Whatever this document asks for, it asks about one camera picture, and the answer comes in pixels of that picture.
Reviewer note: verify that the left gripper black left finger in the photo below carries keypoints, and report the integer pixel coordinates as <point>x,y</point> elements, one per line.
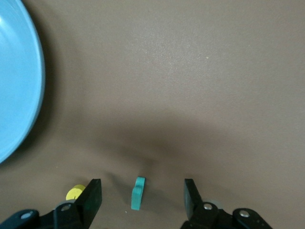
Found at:
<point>88,205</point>

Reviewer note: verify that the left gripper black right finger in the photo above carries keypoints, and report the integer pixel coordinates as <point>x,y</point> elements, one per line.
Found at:
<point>194,205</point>

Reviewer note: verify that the yellow foam letter s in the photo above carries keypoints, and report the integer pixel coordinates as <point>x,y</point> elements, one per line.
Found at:
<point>74,192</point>

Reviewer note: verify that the teal foam letter y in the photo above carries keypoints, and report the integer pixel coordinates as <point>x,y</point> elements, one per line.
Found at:
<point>137,195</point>

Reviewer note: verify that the brown table cover mat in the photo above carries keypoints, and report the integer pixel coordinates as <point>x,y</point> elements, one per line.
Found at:
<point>190,83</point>

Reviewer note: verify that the blue round plate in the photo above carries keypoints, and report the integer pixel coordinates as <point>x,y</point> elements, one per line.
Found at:
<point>16,71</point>

